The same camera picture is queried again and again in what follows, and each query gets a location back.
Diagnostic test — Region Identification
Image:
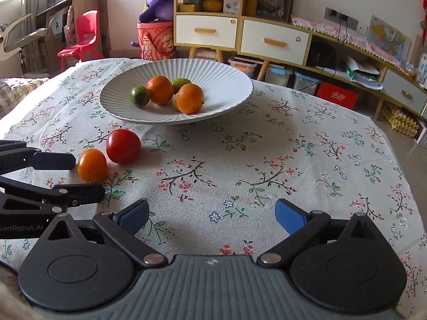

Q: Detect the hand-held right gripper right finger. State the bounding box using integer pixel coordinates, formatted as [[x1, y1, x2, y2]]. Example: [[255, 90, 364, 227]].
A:
[[256, 198, 393, 269]]

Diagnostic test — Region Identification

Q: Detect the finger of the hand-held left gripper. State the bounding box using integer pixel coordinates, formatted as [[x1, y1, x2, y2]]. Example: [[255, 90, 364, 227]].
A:
[[0, 175, 106, 219], [0, 140, 77, 176]]

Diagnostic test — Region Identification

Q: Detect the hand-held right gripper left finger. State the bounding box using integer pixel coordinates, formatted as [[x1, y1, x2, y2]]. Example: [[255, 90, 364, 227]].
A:
[[37, 199, 169, 269]]

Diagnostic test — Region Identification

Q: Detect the orange tomato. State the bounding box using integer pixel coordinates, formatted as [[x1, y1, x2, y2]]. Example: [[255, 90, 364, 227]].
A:
[[77, 149, 108, 183]]

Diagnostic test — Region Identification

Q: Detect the dark green jujube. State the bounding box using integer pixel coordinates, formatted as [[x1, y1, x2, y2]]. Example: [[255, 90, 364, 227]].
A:
[[129, 86, 151, 108]]

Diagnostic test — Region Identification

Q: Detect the mandarin orange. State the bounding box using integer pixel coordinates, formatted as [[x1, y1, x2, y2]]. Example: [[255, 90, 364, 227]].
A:
[[146, 75, 175, 105], [176, 83, 205, 115]]

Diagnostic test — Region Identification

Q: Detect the light green jujube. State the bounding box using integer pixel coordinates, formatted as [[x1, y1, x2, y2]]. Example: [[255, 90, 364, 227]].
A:
[[171, 78, 192, 94]]

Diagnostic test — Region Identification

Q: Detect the white ribbed plate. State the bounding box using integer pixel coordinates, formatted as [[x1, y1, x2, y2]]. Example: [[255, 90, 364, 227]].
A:
[[99, 59, 254, 125]]

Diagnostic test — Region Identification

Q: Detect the floral tablecloth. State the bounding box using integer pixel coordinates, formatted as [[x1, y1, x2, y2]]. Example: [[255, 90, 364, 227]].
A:
[[0, 58, 421, 320]]

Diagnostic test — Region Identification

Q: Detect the red tomato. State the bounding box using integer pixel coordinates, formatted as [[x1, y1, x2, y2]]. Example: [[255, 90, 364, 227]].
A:
[[106, 129, 142, 165]]

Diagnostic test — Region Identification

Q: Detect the knitted beige blanket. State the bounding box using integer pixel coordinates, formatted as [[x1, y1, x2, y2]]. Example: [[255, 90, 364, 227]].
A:
[[0, 77, 49, 119]]

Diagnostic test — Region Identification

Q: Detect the white office chair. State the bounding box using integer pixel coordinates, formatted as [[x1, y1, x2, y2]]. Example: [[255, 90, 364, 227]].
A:
[[0, 13, 49, 62]]

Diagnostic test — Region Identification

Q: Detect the red cardboard box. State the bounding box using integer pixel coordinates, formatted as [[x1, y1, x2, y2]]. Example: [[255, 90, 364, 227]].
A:
[[315, 82, 359, 110]]

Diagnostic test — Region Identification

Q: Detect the clear storage box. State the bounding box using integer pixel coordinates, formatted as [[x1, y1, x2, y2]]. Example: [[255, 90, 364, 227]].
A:
[[294, 71, 321, 95], [195, 48, 221, 62], [228, 56, 257, 79], [265, 65, 293, 87]]

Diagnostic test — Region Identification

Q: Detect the red plastic chair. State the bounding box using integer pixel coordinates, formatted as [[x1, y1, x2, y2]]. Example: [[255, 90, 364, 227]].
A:
[[57, 11, 105, 72]]

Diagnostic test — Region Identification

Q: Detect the pile of yellow blocks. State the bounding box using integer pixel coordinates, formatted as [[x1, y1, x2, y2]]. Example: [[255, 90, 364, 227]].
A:
[[380, 102, 420, 137]]

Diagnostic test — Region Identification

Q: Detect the red printed bucket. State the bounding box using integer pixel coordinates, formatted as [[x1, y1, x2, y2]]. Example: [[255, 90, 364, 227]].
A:
[[137, 21, 177, 62]]

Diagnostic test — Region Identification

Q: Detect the stack of papers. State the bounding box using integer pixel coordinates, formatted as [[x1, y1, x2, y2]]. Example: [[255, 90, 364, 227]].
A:
[[343, 55, 384, 90]]

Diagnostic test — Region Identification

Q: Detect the wooden desk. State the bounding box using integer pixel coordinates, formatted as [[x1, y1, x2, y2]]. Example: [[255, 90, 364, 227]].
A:
[[33, 0, 107, 61]]

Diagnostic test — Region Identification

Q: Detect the black box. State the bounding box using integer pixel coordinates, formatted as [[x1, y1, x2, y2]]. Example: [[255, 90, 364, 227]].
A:
[[307, 38, 337, 67]]

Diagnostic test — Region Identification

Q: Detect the grey cabinet drawer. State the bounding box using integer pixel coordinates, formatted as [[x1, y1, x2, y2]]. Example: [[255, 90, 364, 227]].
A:
[[382, 70, 427, 114]]

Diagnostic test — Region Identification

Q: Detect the long low wooden cabinet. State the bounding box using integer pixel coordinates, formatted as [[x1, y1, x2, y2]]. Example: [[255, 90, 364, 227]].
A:
[[292, 15, 427, 121]]

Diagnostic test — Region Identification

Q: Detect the white cabinet drawer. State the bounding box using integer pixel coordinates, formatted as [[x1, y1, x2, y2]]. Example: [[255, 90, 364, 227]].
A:
[[176, 15, 238, 48], [241, 19, 310, 65]]

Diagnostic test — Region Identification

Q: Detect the purple toy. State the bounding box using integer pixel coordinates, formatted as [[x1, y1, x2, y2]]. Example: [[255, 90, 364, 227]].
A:
[[138, 0, 176, 23]]

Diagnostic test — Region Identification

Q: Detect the pink cloth runner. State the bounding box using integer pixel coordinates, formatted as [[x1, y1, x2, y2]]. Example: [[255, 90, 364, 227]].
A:
[[291, 15, 401, 67]]

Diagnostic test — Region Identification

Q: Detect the map poster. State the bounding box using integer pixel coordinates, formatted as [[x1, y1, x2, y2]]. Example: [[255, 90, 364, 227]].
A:
[[367, 15, 412, 62]]

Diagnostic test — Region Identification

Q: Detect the wooden shelf cabinet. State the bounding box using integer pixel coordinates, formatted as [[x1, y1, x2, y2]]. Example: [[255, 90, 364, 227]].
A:
[[173, 0, 312, 81]]

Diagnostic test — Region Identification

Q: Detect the grey wall socket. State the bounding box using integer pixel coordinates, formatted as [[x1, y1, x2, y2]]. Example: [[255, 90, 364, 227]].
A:
[[324, 7, 359, 30]]

